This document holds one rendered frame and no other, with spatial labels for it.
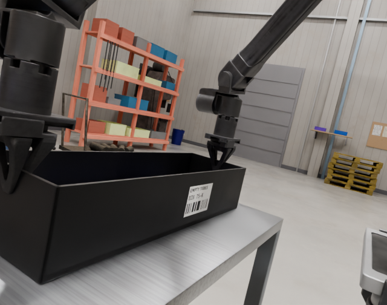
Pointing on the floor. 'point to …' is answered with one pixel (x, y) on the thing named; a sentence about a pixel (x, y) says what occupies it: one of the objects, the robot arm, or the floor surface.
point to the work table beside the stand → (155, 267)
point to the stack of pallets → (353, 174)
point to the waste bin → (177, 136)
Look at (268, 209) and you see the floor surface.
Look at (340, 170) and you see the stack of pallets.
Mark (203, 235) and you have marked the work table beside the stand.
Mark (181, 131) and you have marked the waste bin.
